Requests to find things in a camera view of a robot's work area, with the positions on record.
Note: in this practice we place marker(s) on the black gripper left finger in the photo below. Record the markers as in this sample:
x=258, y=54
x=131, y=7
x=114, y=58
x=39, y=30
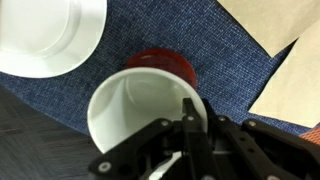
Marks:
x=196, y=150

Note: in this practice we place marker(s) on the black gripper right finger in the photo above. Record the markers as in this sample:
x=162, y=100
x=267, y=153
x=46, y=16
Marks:
x=260, y=150

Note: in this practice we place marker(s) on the red mug white inside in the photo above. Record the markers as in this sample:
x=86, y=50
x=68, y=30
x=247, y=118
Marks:
x=140, y=100

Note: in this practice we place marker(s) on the orange patterned sofa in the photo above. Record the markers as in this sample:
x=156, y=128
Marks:
x=311, y=136

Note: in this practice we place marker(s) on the round table blue cloth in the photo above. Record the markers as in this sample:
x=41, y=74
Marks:
x=200, y=40

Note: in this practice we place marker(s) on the small white plate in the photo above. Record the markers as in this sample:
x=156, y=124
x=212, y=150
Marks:
x=40, y=33

